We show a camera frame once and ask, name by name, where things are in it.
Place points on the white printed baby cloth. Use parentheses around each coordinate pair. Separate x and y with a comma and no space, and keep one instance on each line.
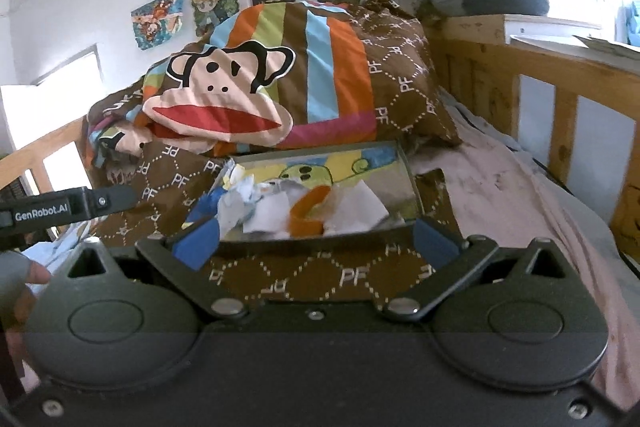
(237,204)

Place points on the anime poster lower left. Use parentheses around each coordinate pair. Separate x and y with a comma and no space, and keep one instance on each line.
(156,22)

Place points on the white square cloth pad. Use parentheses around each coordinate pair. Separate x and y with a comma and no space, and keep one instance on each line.
(356,209)

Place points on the person's left hand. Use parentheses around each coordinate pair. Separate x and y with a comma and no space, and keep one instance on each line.
(18,273)

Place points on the grey cloth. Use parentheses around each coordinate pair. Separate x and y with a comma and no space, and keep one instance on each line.
(271,213)

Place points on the monkey face striped pillow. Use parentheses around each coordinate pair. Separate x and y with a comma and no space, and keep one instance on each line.
(287,75)

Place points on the blond boy anime poster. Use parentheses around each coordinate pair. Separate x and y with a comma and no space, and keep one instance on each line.
(210,13)

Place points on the light blue blanket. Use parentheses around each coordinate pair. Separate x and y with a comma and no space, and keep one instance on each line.
(52,255)

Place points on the orange fabric cup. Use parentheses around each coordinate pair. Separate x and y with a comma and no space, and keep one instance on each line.
(300,224)

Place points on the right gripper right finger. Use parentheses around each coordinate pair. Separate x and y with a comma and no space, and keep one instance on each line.
(457,263)

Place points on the grey tray with drawing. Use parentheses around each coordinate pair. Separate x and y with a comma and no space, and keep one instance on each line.
(384,167)

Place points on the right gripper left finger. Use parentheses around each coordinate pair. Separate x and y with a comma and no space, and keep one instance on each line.
(179,259)

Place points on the wooden bed rail left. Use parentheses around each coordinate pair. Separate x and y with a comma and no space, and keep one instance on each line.
(51,163)

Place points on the pink bed sheet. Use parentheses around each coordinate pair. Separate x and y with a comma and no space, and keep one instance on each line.
(497,190)

